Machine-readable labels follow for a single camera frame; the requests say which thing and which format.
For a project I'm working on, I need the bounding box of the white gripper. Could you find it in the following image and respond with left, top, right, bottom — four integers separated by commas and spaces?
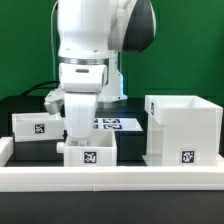
64, 93, 97, 146

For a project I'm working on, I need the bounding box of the white front drawer box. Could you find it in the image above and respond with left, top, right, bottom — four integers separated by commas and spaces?
56, 129, 117, 167

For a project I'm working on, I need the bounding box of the white drawer box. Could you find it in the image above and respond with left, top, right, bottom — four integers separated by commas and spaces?
12, 113, 64, 142
56, 129, 117, 167

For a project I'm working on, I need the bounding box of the white drawer cabinet frame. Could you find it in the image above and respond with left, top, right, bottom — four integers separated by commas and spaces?
143, 95, 223, 166

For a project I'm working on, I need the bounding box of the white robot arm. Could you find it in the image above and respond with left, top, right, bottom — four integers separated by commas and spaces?
57, 0, 156, 145

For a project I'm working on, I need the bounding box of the white rear drawer box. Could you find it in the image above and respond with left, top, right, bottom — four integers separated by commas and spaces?
12, 113, 64, 142

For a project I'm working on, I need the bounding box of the white marker sheet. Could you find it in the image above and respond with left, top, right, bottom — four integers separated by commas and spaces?
94, 118, 142, 132

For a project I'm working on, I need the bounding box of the black cable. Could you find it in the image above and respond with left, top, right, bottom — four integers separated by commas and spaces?
20, 79, 62, 98

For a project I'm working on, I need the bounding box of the white fence frame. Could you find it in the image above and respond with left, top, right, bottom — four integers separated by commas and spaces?
0, 137, 224, 192

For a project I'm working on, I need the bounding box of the grey cable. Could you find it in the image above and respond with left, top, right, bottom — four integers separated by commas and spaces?
49, 0, 61, 84

